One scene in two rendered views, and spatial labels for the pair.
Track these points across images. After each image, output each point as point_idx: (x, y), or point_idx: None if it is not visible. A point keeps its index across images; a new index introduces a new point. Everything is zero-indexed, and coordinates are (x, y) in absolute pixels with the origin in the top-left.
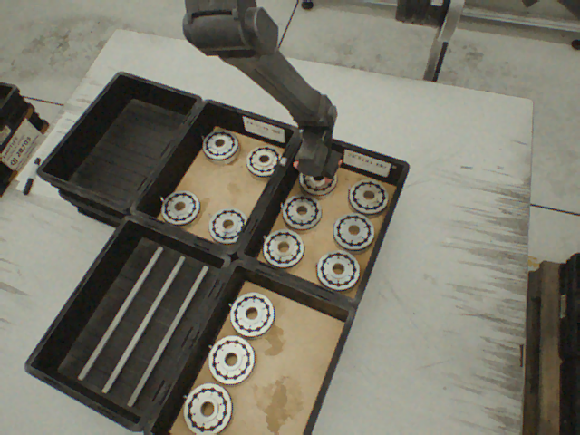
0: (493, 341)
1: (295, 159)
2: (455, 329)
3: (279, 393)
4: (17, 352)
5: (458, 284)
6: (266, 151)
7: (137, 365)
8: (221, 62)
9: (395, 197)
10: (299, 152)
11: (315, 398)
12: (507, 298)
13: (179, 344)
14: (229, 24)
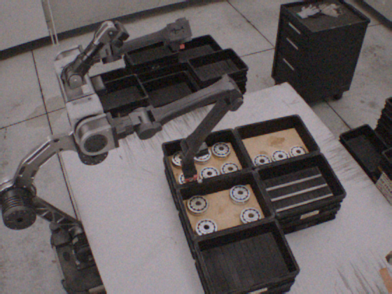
0: (193, 118)
1: (197, 171)
2: None
3: (274, 143)
4: (353, 248)
5: (180, 135)
6: (193, 204)
7: (311, 184)
8: None
9: (181, 139)
10: (206, 148)
11: (264, 134)
12: (173, 121)
13: (292, 178)
14: (236, 85)
